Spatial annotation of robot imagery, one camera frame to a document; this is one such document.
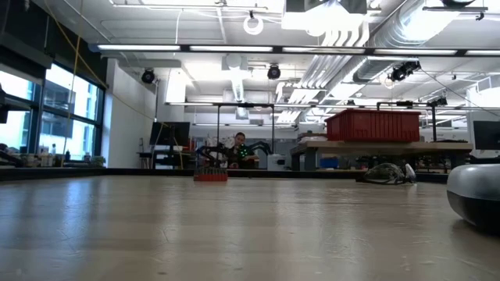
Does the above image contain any person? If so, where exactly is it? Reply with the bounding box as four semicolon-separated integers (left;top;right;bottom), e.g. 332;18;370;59
227;131;259;170

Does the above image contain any white device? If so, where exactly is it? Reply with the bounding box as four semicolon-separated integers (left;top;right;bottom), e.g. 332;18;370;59
266;154;287;172

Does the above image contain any red and black bit holder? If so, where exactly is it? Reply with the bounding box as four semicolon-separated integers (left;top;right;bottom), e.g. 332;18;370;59
193;166;229;183

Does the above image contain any black monitor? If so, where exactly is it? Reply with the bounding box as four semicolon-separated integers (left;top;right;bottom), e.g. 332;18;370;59
472;119;500;151
149;121;191;148

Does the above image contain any black beam with light strips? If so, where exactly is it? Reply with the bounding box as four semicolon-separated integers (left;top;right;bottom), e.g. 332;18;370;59
88;42;500;58

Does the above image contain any large red ribbed bin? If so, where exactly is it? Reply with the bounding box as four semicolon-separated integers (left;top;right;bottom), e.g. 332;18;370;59
324;108;422;143

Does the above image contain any wooden workbench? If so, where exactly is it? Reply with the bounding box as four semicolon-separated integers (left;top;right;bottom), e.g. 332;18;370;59
289;140;474;172

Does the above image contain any crumpled dark bag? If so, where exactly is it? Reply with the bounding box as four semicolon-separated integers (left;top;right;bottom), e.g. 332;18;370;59
355;162;418;186

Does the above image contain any black background rig frame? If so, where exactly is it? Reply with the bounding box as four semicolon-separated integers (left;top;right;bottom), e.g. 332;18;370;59
166;101;277;156

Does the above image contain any white coiled ceiling cable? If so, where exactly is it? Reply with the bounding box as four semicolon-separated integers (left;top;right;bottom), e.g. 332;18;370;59
242;10;265;37

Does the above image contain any black aluminium frame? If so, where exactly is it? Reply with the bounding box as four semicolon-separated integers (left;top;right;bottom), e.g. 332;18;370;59
0;166;450;183

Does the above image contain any silver ventilation duct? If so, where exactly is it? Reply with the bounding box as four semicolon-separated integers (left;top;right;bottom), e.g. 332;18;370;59
366;0;500;50

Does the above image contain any black camera stand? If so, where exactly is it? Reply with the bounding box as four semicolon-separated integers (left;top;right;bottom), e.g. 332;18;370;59
376;95;449;144

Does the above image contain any yellow cable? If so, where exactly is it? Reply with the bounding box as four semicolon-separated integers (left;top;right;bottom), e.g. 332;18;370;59
43;0;110;168

